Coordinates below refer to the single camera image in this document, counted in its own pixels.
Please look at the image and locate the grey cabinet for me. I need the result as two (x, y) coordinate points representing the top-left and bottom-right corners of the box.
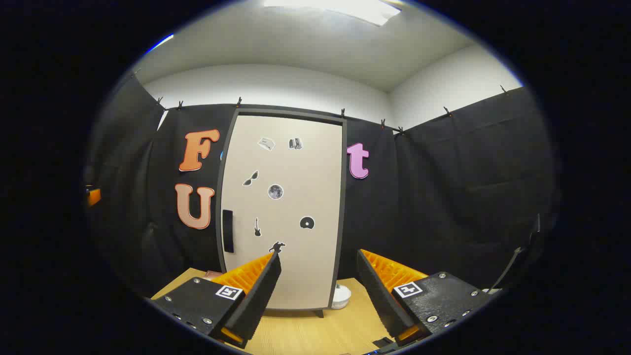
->
(215, 107), (348, 319)

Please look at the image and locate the large ceiling light panel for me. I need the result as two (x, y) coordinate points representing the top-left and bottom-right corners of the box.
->
(264, 0), (402, 26)

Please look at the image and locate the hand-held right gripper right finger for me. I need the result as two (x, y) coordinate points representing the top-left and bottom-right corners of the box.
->
(356, 249), (493, 347)

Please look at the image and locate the small ceiling light panel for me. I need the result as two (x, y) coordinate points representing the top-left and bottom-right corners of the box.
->
(147, 34), (175, 53)

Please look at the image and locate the white round device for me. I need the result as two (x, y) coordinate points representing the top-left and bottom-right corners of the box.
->
(330, 284), (352, 310)

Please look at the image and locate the black backdrop cloth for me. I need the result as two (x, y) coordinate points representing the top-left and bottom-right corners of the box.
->
(84, 74), (560, 299)

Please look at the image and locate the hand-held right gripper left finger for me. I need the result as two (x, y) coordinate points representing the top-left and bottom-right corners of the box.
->
(150, 252), (282, 349)

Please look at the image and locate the row of backdrop clips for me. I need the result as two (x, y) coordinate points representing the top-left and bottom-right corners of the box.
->
(131, 68), (508, 136)

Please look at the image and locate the black cabinet door handle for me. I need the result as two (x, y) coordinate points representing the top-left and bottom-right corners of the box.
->
(222, 210), (234, 253)

